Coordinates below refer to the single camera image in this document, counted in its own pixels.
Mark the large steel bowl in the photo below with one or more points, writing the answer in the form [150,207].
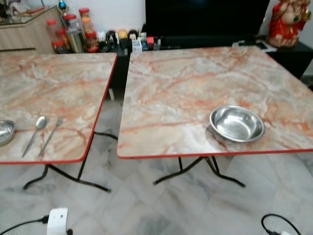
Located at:
[237,125]

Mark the red seated statue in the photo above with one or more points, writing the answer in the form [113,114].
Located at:
[286,24]

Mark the marble-pattern folding table red edge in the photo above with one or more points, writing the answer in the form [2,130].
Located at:
[49,88]
[186,88]

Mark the black television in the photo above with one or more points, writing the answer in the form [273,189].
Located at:
[205,17]

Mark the small white bottle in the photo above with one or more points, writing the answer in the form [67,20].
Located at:
[137,46]

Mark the black round figurine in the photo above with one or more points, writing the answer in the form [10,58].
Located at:
[133,35]
[111,38]

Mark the orange round figurine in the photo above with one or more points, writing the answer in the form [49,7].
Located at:
[122,35]

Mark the white figurine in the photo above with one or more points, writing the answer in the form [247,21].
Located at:
[100,36]

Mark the clear jar with red lid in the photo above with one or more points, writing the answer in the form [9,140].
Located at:
[92,41]
[52,29]

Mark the tall jar with red lid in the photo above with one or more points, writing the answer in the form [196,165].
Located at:
[85,19]

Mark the steel bottle with red lid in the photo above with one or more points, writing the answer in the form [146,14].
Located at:
[74,34]

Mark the steel fork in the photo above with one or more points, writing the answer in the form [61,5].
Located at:
[51,136]

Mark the small red jar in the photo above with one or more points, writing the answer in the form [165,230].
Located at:
[59,47]

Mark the steel spoon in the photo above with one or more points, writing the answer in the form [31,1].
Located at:
[41,122]

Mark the blue ball ornament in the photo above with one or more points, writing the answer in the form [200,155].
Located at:
[61,6]

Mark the small steel bowl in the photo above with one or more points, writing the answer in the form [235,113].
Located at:
[6,133]

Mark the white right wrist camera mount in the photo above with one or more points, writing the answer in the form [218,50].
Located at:
[286,233]

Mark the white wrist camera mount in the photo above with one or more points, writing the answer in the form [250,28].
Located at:
[286,233]
[57,223]

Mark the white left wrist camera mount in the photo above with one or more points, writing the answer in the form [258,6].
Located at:
[57,223]

